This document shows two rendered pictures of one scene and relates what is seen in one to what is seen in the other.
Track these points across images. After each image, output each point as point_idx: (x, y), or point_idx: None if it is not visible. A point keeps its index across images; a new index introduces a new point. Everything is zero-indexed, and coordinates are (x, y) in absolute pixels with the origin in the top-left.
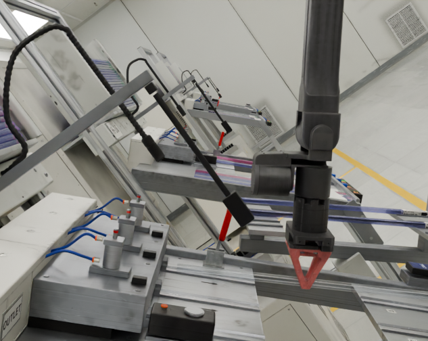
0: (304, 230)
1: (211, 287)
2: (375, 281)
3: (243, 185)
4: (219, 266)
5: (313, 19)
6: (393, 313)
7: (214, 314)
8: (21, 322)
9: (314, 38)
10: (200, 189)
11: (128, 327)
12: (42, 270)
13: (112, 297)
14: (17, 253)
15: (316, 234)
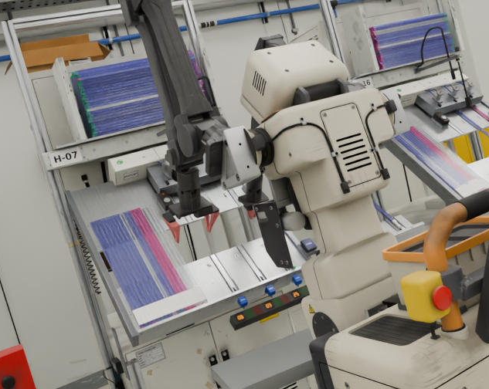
0: (246, 197)
1: (221, 197)
2: (289, 235)
3: (406, 153)
4: (245, 191)
5: (251, 120)
6: (260, 247)
7: (171, 204)
8: (141, 177)
9: (251, 127)
10: (386, 142)
11: (157, 193)
12: (154, 165)
13: (155, 183)
14: (148, 157)
15: (246, 201)
